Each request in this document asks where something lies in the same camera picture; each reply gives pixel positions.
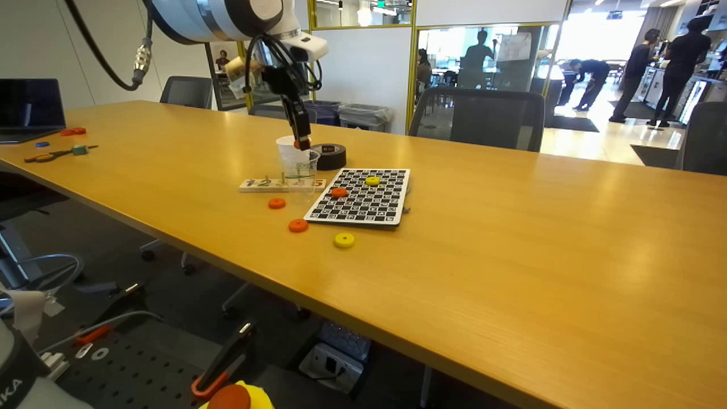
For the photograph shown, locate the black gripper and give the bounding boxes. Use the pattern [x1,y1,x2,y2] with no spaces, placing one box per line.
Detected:
[262,64,314,149]

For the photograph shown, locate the clear plastic cup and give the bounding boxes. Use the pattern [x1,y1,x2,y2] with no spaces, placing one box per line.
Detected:
[274,134,323,182]

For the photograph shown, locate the dark tape roll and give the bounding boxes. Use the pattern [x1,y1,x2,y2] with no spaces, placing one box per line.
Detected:
[314,140,348,172]

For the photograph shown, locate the wooden number puzzle strip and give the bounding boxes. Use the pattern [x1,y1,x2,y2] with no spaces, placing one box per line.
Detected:
[237,174,328,193]

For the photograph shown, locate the black white checker calibration board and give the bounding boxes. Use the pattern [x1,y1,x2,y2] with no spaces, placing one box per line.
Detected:
[302,166,412,228]

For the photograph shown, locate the yellow framed glass partition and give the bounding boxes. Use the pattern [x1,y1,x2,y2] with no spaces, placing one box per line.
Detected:
[305,0,423,137]

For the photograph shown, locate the grey floor outlet box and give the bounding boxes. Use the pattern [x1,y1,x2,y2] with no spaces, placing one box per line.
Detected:
[294,337,373,395]

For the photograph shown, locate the dark laptop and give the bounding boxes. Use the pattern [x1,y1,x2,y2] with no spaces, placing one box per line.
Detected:
[0,77,67,144]

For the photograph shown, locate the yellow red emergency stop button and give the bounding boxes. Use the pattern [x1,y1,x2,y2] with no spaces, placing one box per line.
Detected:
[197,378,277,409]

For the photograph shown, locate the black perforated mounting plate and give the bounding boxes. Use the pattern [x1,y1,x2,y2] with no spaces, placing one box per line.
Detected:
[53,326,228,409]

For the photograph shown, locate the white rounded object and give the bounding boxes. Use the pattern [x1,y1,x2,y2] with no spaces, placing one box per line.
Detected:
[0,285,58,344]

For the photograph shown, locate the brown wrist camera box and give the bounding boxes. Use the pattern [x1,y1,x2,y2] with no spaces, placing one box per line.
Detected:
[223,51,262,80]

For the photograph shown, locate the black clamp orange handle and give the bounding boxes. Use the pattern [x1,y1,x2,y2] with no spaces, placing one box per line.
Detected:
[188,320,257,403]

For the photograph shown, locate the red handled tool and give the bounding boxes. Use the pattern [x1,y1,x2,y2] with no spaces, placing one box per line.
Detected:
[75,324,116,347]

